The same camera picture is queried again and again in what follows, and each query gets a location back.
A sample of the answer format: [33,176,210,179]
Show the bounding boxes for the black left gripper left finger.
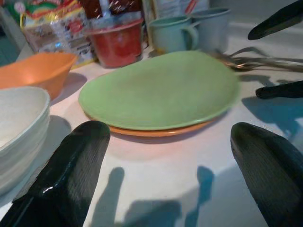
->
[0,120,111,227]

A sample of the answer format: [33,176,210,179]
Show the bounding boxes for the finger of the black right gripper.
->
[255,79,303,100]
[247,0,303,41]

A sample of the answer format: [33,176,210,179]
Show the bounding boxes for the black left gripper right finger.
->
[230,122,303,227]

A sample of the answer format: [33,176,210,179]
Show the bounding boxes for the green plate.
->
[78,50,241,131]

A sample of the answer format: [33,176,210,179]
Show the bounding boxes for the silver spoon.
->
[222,61,303,73]
[210,53,303,69]

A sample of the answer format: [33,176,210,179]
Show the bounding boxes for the silver fork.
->
[227,46,303,62]

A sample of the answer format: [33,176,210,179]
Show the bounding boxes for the grey mug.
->
[190,8,232,52]

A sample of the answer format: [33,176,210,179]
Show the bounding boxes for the white bowl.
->
[0,86,51,197]

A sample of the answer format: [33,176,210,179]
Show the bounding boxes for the orange plate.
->
[82,111,221,138]

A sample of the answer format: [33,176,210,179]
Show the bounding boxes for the orange bowl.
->
[0,52,78,101]

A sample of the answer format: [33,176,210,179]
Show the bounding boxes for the teal mug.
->
[148,16,199,54]

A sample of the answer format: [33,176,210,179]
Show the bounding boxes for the red noodle cup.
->
[85,17,144,69]

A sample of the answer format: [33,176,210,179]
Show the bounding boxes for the yellow green snack bag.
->
[7,0,95,69]

